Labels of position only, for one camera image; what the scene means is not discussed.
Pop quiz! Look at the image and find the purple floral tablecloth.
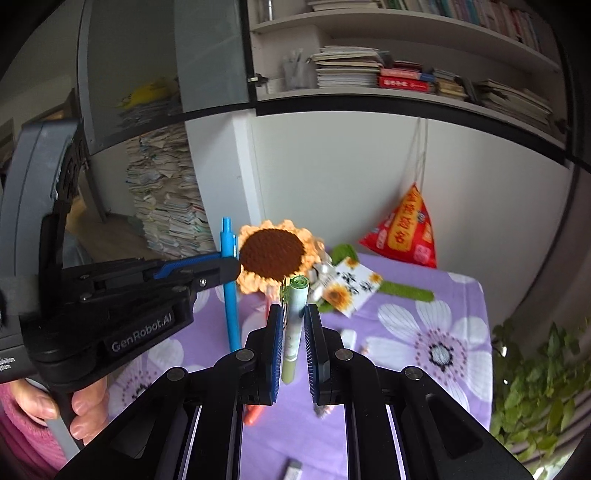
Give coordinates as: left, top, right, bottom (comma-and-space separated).
104, 251, 497, 480

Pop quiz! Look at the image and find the dark cabinet door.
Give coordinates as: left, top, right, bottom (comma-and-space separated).
554, 0, 591, 171

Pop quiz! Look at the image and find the clear pen holder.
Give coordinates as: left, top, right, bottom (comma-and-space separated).
283, 48, 315, 92

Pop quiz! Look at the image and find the sunflower print card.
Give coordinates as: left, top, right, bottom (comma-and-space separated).
321, 258, 384, 319

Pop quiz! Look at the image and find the stack of worn booklets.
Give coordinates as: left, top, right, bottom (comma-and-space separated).
473, 78, 555, 134

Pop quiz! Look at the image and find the blue pen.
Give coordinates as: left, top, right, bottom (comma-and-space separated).
219, 217, 242, 354

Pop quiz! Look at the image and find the white bookshelf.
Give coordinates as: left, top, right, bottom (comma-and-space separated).
247, 0, 568, 167

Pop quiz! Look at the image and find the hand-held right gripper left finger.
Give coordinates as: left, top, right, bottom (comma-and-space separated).
55, 304, 284, 480

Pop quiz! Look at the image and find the green potted plant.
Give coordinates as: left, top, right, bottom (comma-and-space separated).
489, 318, 585, 480

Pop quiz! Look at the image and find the red pyramid pouch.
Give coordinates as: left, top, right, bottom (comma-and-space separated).
359, 183, 438, 269

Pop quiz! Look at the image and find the row of upright books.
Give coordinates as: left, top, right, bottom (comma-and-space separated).
307, 0, 543, 51

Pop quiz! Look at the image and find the person's left hand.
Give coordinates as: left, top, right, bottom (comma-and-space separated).
16, 369, 110, 446

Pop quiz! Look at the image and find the pink clothing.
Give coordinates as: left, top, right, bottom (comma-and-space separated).
0, 383, 68, 480

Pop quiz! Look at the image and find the thin hanging string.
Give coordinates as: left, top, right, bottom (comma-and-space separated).
406, 117, 428, 185

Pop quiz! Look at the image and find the tall pile of papers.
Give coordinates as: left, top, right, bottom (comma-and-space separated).
124, 122, 218, 261

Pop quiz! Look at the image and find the green ruler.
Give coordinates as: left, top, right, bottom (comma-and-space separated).
381, 279, 435, 302

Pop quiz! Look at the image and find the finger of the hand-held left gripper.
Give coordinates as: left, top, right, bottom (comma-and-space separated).
159, 257, 243, 296
139, 251, 227, 281

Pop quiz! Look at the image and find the stack of white booklets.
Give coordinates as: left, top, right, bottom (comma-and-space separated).
309, 45, 384, 89

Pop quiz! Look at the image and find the stack of red books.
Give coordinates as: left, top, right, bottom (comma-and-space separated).
378, 60, 467, 97

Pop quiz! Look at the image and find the glass cabinet door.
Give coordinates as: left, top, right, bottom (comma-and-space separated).
76, 0, 257, 155

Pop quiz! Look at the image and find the crochet sunflower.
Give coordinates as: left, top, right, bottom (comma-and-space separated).
235, 219, 324, 294

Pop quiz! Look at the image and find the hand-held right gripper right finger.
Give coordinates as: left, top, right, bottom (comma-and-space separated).
305, 304, 534, 480

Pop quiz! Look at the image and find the light green pen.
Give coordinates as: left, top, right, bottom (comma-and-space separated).
281, 275, 310, 386

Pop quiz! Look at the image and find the yellow paper item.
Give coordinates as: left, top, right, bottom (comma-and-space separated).
115, 78, 178, 112

